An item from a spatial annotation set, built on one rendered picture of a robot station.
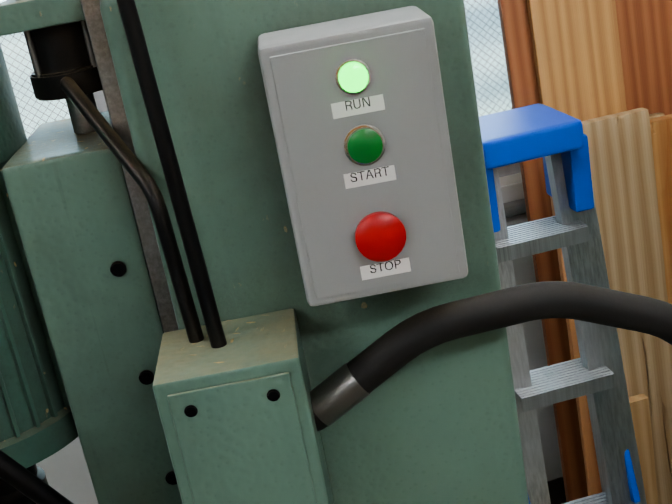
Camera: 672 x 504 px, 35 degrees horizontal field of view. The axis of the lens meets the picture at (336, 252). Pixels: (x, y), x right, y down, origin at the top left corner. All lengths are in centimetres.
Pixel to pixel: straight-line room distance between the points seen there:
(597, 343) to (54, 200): 117
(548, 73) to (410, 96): 155
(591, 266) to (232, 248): 109
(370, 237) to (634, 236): 155
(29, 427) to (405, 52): 40
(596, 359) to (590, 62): 68
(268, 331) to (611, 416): 118
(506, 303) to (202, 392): 20
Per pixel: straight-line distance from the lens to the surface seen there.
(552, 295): 68
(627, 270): 215
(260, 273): 69
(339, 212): 62
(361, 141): 60
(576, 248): 170
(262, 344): 66
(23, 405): 80
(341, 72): 59
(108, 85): 70
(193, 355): 66
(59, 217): 73
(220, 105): 66
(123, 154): 68
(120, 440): 80
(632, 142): 210
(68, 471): 240
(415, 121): 61
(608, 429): 180
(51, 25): 74
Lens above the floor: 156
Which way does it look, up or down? 20 degrees down
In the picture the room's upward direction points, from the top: 10 degrees counter-clockwise
